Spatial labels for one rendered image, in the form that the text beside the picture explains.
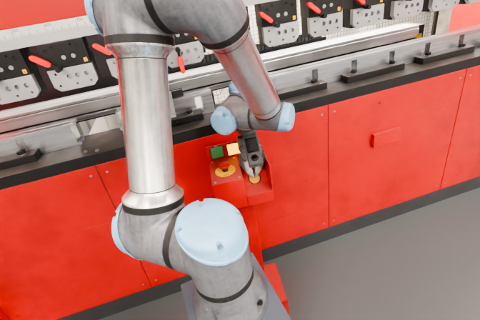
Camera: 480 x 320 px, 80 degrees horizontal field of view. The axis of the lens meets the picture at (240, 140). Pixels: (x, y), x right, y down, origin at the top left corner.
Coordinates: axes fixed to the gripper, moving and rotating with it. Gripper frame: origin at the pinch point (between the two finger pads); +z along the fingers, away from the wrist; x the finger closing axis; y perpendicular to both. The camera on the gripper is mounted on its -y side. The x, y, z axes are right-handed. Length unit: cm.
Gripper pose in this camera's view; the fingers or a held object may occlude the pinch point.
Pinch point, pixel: (254, 176)
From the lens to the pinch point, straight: 104.2
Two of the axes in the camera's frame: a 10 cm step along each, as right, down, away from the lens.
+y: -1.8, -5.2, 8.3
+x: -9.7, 2.1, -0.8
